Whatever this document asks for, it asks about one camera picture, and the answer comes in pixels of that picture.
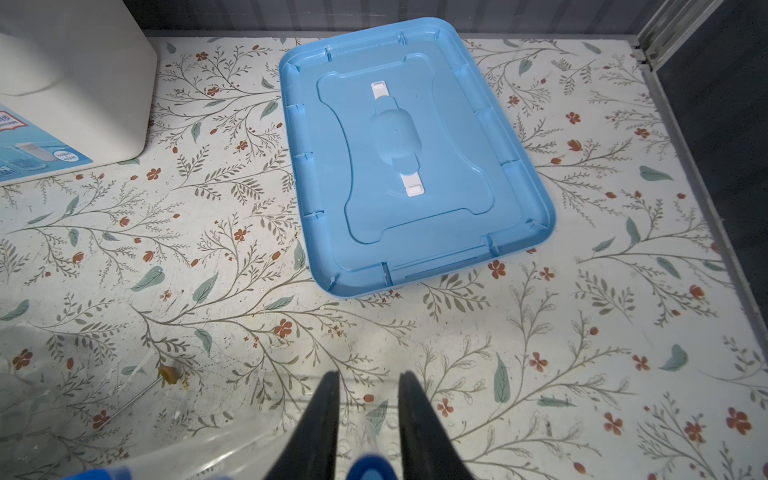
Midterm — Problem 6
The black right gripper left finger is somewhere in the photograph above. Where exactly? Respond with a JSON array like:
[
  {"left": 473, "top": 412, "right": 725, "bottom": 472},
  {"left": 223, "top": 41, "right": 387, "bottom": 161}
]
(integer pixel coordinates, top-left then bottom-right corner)
[{"left": 264, "top": 371, "right": 340, "bottom": 480}]

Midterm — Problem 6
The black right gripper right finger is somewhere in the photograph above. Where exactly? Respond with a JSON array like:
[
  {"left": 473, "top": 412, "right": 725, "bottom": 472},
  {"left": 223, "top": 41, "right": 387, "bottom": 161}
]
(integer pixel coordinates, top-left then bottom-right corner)
[{"left": 398, "top": 371, "right": 473, "bottom": 480}]

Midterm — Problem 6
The test tube blue cap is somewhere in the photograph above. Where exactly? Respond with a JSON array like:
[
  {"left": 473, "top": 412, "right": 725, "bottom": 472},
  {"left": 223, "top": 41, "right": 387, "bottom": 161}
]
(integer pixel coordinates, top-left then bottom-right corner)
[
  {"left": 346, "top": 454, "right": 397, "bottom": 480},
  {"left": 59, "top": 419, "right": 301, "bottom": 480}
]

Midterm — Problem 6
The clear plastic tube rack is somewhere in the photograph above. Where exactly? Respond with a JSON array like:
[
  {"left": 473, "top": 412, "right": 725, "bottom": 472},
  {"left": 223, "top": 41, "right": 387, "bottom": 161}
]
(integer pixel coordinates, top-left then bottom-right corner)
[{"left": 263, "top": 377, "right": 457, "bottom": 480}]

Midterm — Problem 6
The blue plastic box lid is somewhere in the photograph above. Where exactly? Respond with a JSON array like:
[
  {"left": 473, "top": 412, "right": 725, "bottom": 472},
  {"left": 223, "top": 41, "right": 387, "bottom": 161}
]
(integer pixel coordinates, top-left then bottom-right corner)
[{"left": 278, "top": 17, "right": 556, "bottom": 298}]

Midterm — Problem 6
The white plastic storage box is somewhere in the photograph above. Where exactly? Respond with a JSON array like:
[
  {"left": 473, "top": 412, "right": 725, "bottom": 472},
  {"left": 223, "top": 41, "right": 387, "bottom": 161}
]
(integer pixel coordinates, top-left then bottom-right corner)
[{"left": 1, "top": 1, "right": 157, "bottom": 185}]

